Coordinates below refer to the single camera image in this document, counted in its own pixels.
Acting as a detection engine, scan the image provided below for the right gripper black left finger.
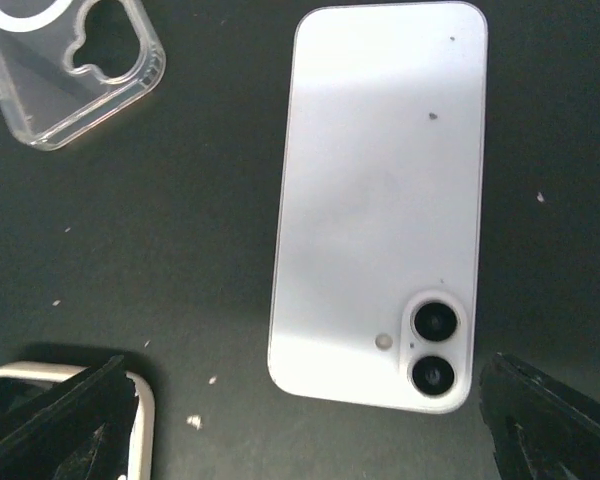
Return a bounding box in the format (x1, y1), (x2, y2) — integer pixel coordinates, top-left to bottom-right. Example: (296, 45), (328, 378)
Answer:
(0, 354), (140, 480)

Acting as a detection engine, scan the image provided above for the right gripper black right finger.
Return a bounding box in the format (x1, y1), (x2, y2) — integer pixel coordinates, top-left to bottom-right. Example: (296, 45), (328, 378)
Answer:
(479, 353), (600, 479)

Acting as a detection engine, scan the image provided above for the beige pink phone case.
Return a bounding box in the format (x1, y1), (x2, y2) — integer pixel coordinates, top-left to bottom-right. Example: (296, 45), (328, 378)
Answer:
(0, 361), (155, 480)

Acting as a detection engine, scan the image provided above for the black screen phone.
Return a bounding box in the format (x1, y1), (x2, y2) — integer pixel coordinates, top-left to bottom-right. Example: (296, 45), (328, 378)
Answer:
(0, 374), (141, 480)

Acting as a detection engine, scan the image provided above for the white phone face down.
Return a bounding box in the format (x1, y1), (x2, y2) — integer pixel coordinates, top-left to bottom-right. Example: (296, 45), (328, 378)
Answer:
(267, 1), (488, 414)

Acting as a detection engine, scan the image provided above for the clear magsafe phone case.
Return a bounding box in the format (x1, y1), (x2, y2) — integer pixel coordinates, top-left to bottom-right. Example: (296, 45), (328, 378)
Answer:
(0, 1), (166, 151)

